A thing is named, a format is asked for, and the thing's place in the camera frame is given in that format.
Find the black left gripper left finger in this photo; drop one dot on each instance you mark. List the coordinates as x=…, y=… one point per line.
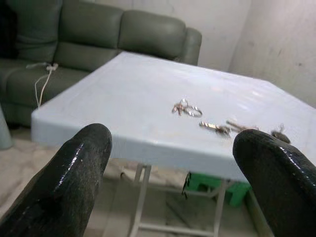
x=74, y=172

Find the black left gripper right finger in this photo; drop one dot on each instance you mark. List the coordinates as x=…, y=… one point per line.
x=276, y=182

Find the green plastic stool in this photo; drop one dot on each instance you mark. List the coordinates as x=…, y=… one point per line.
x=237, y=195

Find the brass key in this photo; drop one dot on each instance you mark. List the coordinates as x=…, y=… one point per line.
x=234, y=124
x=209, y=126

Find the black torn flap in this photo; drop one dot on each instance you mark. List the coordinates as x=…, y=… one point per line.
x=186, y=185

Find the green leather sofa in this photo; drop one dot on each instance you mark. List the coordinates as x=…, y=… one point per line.
x=98, y=37

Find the white metal table frame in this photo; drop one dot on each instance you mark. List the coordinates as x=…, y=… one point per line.
x=142, y=187

